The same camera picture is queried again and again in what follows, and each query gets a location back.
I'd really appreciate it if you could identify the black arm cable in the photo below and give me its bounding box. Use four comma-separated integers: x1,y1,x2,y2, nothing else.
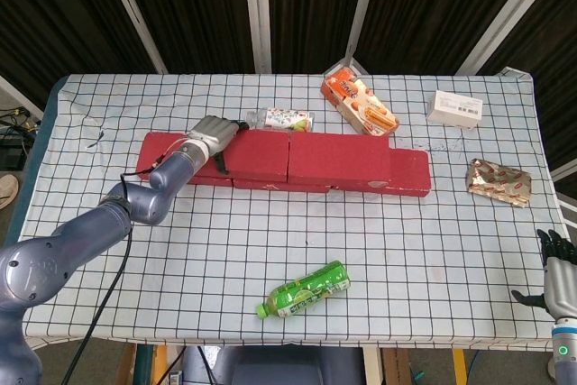
60,171,135,385

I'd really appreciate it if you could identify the grey robot torso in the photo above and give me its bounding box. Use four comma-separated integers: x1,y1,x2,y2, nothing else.
182,344,366,385

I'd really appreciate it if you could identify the orange biscuit box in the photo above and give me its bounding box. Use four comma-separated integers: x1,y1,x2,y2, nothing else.
320,67,401,138

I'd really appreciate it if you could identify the white checked tablecloth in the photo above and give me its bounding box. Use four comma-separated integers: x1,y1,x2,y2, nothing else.
17,69,572,353

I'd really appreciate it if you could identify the dark brown curtain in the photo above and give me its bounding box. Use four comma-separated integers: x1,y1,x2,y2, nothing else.
0,0,577,174

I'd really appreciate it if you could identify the clear bottle colourful label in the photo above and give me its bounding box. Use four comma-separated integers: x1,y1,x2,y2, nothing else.
245,107,316,133

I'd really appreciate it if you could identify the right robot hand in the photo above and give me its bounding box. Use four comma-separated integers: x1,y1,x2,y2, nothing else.
511,228,577,318

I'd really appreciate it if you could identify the white frame pole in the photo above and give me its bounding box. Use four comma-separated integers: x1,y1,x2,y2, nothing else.
454,0,549,76
242,0,273,75
342,0,385,76
97,0,169,75

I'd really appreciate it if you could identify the gold snack bag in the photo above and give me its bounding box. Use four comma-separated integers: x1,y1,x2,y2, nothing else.
465,158,534,208

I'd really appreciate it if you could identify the white cardboard box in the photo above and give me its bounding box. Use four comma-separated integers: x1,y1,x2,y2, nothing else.
426,89,484,131

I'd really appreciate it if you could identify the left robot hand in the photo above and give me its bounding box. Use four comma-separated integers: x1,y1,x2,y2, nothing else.
187,115,252,177

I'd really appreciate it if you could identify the green tea bottle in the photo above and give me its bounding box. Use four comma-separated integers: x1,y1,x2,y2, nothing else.
255,260,352,320

